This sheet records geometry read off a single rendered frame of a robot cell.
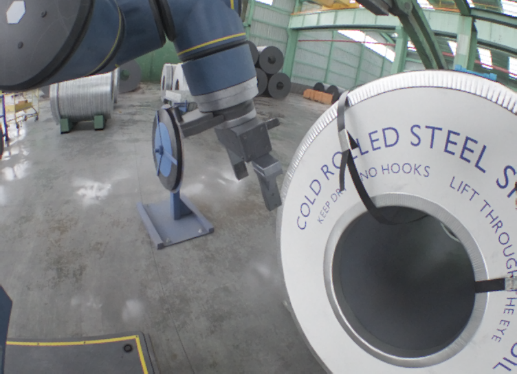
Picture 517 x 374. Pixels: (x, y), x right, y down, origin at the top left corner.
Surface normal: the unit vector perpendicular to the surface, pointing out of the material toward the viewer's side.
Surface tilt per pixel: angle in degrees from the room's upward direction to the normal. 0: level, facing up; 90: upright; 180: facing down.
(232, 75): 89
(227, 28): 83
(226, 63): 91
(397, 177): 90
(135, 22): 102
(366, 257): 58
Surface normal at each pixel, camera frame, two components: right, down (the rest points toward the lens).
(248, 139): 0.47, 0.40
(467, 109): -0.86, 0.09
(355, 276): 0.47, -0.29
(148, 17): 0.43, 0.62
